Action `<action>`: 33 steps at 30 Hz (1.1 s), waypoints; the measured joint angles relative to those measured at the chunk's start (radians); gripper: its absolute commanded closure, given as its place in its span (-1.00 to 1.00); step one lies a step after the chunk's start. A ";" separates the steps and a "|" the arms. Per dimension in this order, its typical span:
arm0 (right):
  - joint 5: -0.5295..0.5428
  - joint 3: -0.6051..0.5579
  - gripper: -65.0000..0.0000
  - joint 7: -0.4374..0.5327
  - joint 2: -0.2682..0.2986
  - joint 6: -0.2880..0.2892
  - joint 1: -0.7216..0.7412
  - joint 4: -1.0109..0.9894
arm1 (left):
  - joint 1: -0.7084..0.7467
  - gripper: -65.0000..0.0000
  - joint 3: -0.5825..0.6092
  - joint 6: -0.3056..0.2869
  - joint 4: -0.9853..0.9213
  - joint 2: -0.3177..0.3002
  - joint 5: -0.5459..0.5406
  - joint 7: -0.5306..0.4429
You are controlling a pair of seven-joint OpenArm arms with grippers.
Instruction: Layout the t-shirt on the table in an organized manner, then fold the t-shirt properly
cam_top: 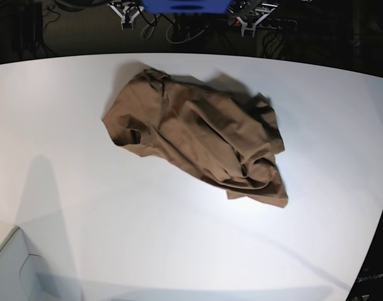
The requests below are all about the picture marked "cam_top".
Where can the brown t-shirt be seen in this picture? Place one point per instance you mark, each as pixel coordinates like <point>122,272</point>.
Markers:
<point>222,138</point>

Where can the blue box overhead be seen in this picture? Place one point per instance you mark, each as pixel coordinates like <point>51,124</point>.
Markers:
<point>186,6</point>

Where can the black power strip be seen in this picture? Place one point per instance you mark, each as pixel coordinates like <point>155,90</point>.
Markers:
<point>268,23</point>

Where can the white cabinet at corner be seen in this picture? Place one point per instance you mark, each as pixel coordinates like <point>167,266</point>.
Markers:
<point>36,263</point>

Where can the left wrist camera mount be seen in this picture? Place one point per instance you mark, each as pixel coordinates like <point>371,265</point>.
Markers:
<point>249,19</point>

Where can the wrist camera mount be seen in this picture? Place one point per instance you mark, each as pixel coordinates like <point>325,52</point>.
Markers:
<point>127,11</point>
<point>249,19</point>

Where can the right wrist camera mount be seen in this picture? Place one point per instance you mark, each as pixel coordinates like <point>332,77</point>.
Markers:
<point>127,11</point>

